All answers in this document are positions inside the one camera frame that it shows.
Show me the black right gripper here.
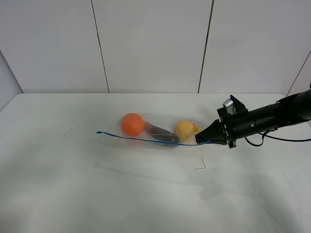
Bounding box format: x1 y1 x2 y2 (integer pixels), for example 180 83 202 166
195 95 250 148

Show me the clear zip bag blue seal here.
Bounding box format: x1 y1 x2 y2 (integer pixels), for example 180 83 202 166
90 111 209 170

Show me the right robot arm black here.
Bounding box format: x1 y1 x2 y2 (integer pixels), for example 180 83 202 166
195 90 311 148

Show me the yellow pear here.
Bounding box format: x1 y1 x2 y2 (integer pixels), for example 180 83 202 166
174 120 200 143

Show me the dark purple eggplant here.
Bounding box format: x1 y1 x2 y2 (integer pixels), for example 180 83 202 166
144 121 180 147

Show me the orange fruit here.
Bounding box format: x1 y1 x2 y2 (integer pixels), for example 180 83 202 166
121 113 145 136

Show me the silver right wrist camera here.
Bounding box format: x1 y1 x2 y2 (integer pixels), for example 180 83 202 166
223 99 236 115

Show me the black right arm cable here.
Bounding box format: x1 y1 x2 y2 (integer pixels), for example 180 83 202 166
244 127 311 147

